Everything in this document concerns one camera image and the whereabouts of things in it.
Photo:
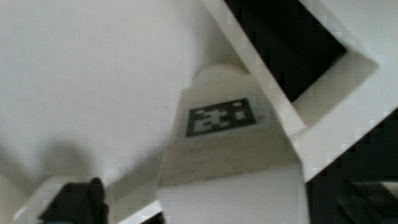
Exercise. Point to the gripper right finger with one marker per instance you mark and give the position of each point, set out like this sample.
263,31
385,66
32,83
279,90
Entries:
350,199

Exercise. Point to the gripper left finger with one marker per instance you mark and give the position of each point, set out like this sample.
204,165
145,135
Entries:
72,201

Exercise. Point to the white leg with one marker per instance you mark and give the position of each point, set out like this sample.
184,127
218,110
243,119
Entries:
231,172

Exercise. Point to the white square tabletop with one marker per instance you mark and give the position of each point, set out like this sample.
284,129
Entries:
99,58

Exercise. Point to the white U-shaped fence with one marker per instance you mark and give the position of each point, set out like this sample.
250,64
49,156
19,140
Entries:
351,97

